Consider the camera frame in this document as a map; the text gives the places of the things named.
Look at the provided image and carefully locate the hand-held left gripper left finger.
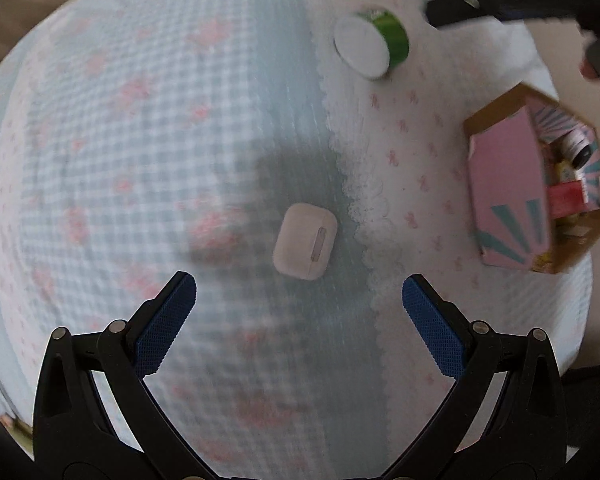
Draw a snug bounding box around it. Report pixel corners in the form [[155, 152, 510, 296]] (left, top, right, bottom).
[[32, 271, 216, 480]]

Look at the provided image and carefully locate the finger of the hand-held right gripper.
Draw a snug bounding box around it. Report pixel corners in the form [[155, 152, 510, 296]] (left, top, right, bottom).
[[424, 0, 491, 28]]

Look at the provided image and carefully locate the white earbuds case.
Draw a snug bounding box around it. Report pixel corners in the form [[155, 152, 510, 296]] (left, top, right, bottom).
[[273, 203, 337, 281]]

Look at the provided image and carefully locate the black lidded jar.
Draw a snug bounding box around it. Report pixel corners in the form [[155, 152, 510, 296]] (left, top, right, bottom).
[[562, 130, 594, 169]]

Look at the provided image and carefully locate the pink striped cardboard box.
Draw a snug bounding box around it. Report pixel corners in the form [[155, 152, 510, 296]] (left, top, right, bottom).
[[462, 85, 600, 275]]

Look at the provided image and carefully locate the floral checkered bedsheet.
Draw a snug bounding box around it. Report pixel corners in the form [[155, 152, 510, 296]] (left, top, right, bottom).
[[0, 0, 597, 480]]

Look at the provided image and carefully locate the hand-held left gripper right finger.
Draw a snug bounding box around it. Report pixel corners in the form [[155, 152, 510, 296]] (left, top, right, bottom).
[[384, 274, 567, 480]]

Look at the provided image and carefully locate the white jar with green label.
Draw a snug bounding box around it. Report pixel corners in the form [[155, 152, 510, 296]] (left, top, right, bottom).
[[332, 6, 410, 80]]

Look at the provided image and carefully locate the red carton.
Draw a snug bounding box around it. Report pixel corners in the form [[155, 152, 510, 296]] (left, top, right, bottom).
[[547, 180, 600, 219]]

